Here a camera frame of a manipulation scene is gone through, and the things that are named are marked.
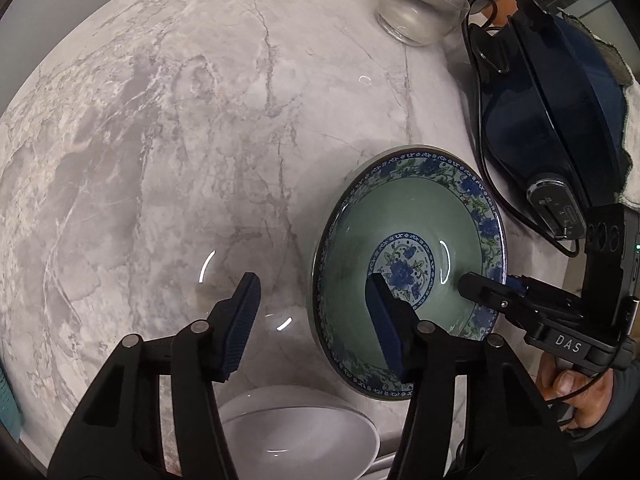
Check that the dark blue appliance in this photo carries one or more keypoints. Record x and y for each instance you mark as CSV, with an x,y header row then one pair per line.
x,y
555,100

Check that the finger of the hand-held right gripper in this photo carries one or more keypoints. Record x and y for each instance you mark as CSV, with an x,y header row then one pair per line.
x,y
492,295
550,297

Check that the blue floral ceramic bowl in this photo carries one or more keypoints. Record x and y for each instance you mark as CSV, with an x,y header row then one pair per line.
x,y
415,220

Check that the person's right hand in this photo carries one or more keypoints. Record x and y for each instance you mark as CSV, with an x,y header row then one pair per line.
x,y
570,385

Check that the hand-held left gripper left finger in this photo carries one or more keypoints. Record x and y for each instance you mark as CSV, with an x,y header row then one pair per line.
x,y
242,320

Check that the clear drinking glass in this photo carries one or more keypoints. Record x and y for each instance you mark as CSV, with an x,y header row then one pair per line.
x,y
420,15

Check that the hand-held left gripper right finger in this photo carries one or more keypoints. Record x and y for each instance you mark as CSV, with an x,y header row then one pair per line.
x,y
387,320

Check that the white bowl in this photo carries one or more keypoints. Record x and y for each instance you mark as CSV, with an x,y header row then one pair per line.
x,y
295,435

